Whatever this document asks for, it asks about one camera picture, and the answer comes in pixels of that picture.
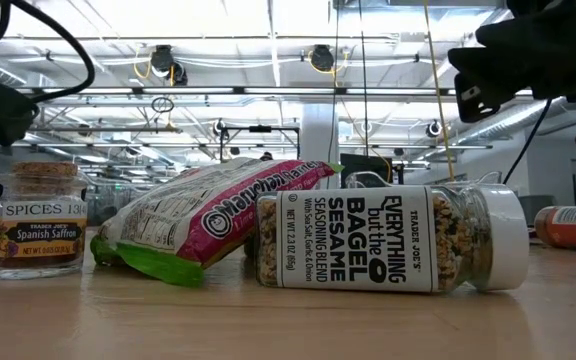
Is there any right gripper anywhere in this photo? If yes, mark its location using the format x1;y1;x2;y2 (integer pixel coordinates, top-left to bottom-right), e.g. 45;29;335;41
446;19;576;124

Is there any pink green ramen packet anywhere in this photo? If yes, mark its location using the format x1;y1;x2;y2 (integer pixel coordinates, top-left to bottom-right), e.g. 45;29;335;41
89;157;345;289

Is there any saffron jar cork lid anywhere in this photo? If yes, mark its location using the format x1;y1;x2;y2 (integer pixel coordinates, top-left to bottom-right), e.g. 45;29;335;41
0;160;90;280

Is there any orange spice bottle black cap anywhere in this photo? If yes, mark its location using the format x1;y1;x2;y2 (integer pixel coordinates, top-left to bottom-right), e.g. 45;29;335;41
533;204;576;253

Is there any black flat monitor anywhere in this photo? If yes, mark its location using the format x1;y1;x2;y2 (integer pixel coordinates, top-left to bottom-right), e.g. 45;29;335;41
340;152;394;190

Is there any clear plastic bin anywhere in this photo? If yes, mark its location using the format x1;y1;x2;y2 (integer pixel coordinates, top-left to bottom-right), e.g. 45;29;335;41
343;169;505;190

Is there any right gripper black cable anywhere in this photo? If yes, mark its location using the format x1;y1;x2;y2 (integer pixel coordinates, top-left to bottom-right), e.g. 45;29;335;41
502;97;554;185

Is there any yellow cable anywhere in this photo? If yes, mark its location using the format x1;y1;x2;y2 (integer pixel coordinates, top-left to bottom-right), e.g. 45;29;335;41
421;0;457;182

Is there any black ceiling cord reel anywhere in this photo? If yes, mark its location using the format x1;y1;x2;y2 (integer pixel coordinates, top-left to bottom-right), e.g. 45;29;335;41
309;44;337;74
150;44;189;87

